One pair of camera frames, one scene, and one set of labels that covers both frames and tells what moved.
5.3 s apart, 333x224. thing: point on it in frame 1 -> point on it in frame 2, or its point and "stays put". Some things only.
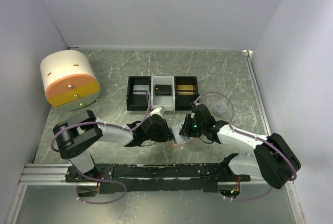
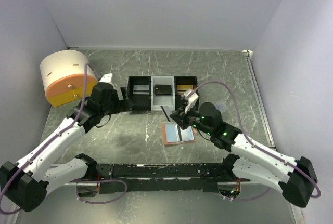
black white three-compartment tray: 173,93 stays put
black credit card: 163,90 stays put
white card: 140,89 stays put
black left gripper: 167,134 -> 123,105
